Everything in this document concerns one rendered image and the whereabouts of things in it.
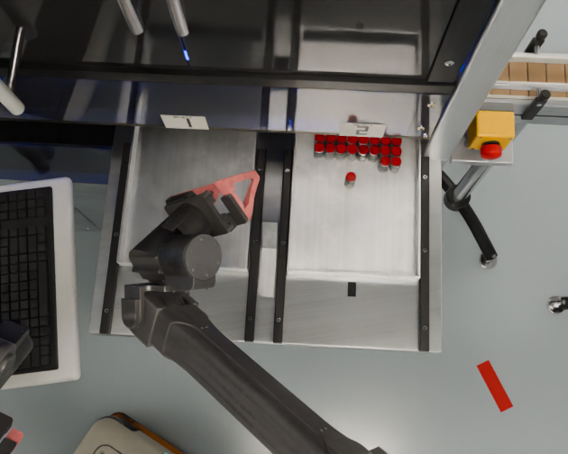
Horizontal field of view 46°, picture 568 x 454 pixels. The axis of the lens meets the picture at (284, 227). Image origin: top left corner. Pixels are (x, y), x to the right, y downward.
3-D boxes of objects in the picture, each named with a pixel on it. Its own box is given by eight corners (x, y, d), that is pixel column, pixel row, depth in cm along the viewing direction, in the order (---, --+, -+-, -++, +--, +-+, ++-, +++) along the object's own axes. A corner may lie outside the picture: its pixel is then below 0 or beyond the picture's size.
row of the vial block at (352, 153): (313, 149, 140) (314, 141, 136) (398, 154, 139) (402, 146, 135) (313, 159, 139) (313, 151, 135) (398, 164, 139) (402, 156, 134)
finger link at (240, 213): (279, 190, 94) (241, 229, 89) (249, 198, 100) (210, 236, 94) (253, 150, 92) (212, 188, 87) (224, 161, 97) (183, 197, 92)
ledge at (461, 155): (449, 104, 144) (451, 100, 143) (508, 106, 144) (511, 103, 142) (449, 163, 141) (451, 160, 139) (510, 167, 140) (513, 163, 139)
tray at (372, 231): (296, 118, 142) (296, 112, 139) (417, 123, 141) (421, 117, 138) (288, 274, 133) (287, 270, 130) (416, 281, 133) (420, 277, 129)
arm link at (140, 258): (116, 254, 87) (138, 287, 89) (147, 255, 82) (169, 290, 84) (151, 222, 91) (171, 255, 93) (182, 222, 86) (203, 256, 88)
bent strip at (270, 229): (263, 228, 136) (261, 221, 130) (278, 229, 136) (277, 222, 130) (258, 295, 132) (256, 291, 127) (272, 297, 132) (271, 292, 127)
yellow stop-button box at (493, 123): (466, 116, 133) (476, 100, 126) (503, 118, 133) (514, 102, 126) (467, 151, 131) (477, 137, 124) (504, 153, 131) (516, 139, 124)
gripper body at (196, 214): (237, 225, 91) (204, 258, 87) (196, 234, 98) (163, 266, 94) (210, 186, 89) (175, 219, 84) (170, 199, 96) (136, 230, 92)
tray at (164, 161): (139, 112, 143) (135, 104, 140) (259, 117, 142) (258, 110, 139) (120, 265, 135) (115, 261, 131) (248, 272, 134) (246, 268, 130)
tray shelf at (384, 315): (119, 114, 145) (116, 111, 144) (439, 129, 143) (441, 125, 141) (90, 334, 133) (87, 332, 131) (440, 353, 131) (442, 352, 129)
